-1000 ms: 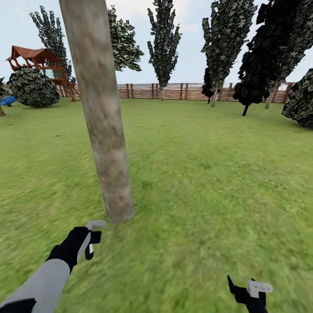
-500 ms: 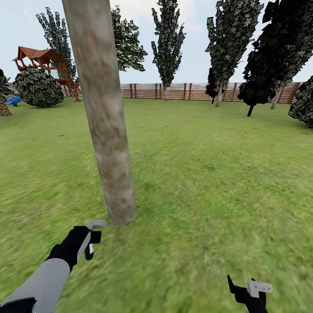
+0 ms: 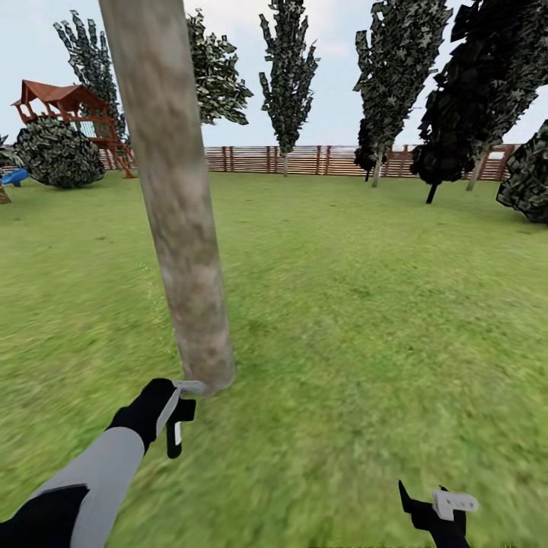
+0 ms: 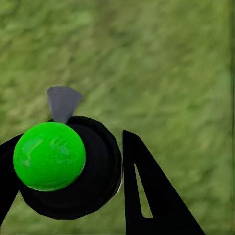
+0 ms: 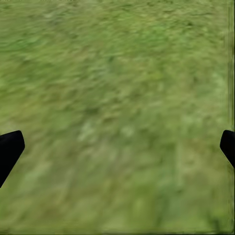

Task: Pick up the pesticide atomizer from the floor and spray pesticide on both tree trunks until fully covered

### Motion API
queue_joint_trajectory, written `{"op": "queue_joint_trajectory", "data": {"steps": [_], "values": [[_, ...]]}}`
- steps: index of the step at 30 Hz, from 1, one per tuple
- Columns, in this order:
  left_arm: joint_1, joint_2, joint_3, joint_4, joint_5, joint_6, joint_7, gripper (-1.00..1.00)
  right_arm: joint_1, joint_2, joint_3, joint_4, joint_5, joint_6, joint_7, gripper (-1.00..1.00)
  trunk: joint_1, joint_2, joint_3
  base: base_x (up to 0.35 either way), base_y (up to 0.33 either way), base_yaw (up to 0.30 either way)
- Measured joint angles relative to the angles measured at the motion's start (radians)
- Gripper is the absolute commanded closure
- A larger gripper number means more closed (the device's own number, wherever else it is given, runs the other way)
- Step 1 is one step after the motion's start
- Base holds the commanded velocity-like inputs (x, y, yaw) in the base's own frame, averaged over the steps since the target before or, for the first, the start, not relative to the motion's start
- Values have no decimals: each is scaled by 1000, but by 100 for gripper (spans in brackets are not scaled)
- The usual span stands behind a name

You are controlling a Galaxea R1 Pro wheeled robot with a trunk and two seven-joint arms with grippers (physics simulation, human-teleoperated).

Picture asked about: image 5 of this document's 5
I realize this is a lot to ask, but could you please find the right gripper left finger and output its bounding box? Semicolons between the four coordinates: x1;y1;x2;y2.
0;131;25;188

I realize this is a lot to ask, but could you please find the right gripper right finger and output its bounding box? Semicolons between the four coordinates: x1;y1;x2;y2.
220;130;235;169

